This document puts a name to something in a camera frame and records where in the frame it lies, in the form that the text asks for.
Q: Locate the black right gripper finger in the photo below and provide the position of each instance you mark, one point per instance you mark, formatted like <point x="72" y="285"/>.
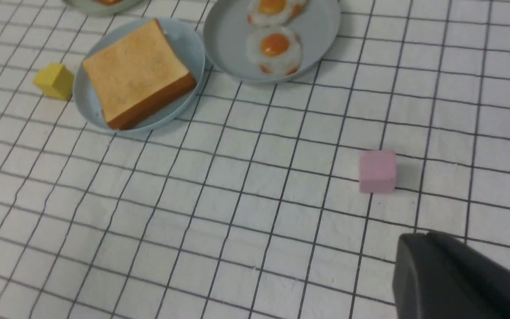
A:
<point x="438" y="277"/>

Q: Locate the toast slice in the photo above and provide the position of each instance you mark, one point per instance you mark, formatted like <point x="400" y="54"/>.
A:
<point x="137" y="76"/>

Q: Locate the pink cube block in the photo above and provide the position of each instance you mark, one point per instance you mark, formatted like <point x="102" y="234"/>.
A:
<point x="377" y="172"/>

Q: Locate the white grid tablecloth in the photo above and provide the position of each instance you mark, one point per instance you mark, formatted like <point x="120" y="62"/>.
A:
<point x="247" y="205"/>

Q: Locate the fried egg toy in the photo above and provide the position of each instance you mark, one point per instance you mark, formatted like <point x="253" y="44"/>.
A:
<point x="267" y="13"/>
<point x="275" y="50"/>

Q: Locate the grey plate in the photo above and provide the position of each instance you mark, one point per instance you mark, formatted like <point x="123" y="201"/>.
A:
<point x="226" y="30"/>

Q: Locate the yellow cube block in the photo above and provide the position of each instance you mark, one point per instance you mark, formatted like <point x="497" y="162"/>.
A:
<point x="55" y="81"/>

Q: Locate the pale green plate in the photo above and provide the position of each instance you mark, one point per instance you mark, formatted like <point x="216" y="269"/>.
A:
<point x="101" y="8"/>

